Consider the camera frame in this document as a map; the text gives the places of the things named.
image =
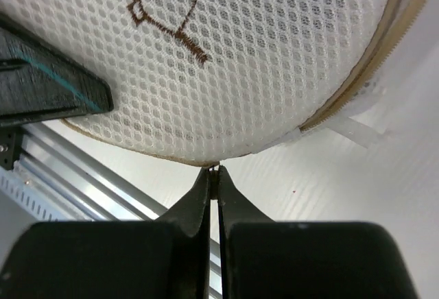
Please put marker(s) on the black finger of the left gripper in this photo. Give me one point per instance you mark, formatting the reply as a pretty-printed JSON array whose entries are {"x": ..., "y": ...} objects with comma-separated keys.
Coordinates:
[{"x": 40, "y": 83}]

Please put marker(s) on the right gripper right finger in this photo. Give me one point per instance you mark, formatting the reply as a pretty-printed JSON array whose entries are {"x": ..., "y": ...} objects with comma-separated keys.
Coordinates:
[{"x": 262, "y": 258}]

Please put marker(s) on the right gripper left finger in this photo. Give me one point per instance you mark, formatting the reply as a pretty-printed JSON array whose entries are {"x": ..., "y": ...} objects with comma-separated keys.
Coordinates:
[{"x": 164, "y": 258}]

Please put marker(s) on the beige mesh laundry bag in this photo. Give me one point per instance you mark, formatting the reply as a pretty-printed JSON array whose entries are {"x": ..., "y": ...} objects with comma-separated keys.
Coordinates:
[{"x": 200, "y": 81}]

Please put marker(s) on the aluminium mounting rail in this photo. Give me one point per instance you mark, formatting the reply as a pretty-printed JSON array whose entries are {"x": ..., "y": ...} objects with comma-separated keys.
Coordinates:
[{"x": 87, "y": 190}]

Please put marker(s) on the white slotted cable duct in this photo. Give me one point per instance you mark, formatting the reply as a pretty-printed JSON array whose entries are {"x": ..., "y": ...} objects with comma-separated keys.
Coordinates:
[{"x": 30, "y": 199}]

